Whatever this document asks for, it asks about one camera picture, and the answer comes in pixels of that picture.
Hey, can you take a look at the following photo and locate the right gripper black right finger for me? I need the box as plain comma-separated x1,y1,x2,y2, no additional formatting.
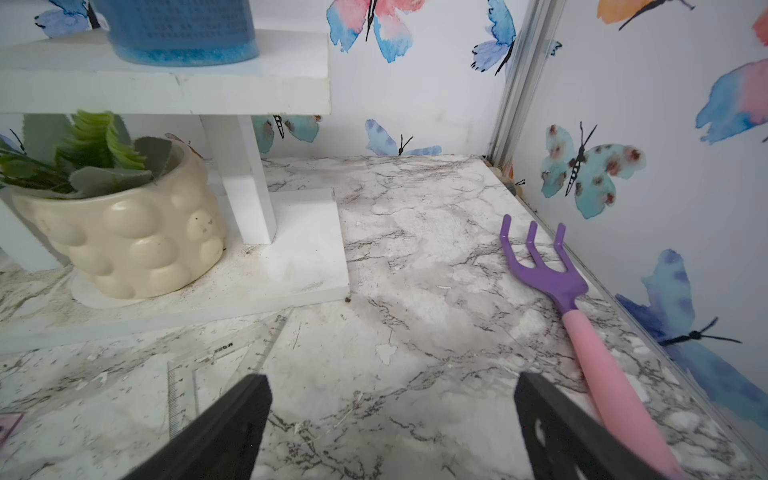
514,372,663,480

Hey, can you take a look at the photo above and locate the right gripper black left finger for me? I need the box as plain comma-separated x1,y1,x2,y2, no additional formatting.
126,374,273,480

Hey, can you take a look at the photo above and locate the clear triangle ruler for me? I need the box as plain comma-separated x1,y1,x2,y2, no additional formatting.
167,314,287,438

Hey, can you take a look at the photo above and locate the pink scalene triangle ruler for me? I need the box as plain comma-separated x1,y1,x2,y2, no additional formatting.
0,412,25,449

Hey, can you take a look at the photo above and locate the purple pink garden rake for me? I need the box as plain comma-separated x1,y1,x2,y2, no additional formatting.
499,214,687,479

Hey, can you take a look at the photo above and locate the white tiered display stand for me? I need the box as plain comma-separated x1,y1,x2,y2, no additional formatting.
0,28,352,356

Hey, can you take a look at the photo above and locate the cream bubble plant pot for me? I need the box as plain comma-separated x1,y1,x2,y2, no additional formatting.
1,110,226,300

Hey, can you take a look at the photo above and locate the blue lidded jar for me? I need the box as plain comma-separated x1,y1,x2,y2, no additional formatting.
95,0,259,67

